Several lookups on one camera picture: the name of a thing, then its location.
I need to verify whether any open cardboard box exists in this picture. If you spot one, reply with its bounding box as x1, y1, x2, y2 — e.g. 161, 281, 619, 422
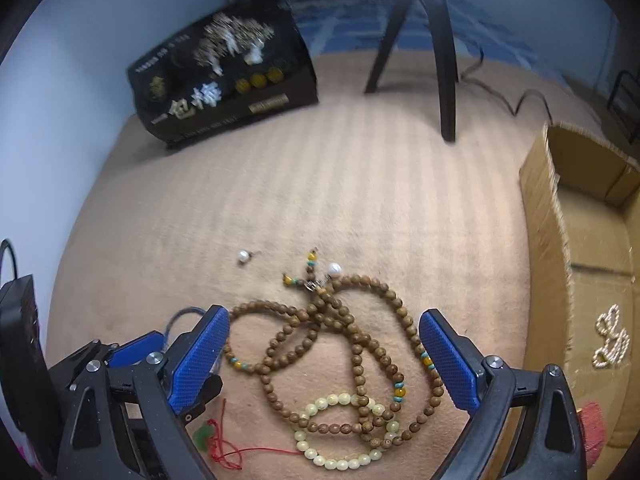
520, 124, 639, 448

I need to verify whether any blue patterned bed sheet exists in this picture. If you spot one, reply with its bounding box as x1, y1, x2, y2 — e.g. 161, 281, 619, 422
290, 0, 542, 72

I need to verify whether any green jade pendant red cord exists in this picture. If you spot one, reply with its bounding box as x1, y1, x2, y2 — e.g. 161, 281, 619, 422
192, 398, 304, 472

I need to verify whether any long brown wooden bead mala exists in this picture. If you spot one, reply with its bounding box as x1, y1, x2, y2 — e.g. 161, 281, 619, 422
221, 246, 446, 453

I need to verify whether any black metal clothes rack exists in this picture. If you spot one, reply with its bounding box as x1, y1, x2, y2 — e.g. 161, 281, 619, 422
606, 70, 639, 130

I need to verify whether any dark thin bangle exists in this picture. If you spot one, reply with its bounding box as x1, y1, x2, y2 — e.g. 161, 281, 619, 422
164, 306, 206, 344

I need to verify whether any small pearl earring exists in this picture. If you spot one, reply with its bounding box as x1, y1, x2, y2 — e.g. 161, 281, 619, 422
236, 249, 260, 266

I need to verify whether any white pearl necklace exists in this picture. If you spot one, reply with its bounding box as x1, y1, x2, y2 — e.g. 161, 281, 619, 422
591, 302, 633, 371

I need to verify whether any black gift box gold print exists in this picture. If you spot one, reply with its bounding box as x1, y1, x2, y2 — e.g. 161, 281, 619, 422
127, 0, 319, 148

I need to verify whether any black tripod stand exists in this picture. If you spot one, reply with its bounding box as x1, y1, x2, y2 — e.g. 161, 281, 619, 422
364, 0, 459, 144

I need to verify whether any tan blanket on bed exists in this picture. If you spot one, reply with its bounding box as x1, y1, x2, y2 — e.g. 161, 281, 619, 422
44, 52, 601, 480

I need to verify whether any pale jade bead bracelet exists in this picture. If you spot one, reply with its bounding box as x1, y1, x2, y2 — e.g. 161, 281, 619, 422
292, 392, 404, 472

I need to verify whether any black power cable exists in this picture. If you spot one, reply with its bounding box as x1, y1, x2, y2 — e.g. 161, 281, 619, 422
456, 44, 554, 126

